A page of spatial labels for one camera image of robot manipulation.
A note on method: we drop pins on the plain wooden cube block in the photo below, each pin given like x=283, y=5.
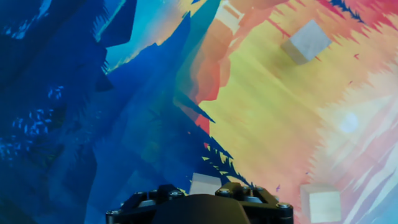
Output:
x=323, y=205
x=205, y=185
x=308, y=42

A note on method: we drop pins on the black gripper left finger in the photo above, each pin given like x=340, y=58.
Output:
x=168, y=193

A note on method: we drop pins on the colourful landscape print cloth mat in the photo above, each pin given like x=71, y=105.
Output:
x=93, y=109

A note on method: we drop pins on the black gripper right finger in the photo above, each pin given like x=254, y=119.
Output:
x=231, y=190

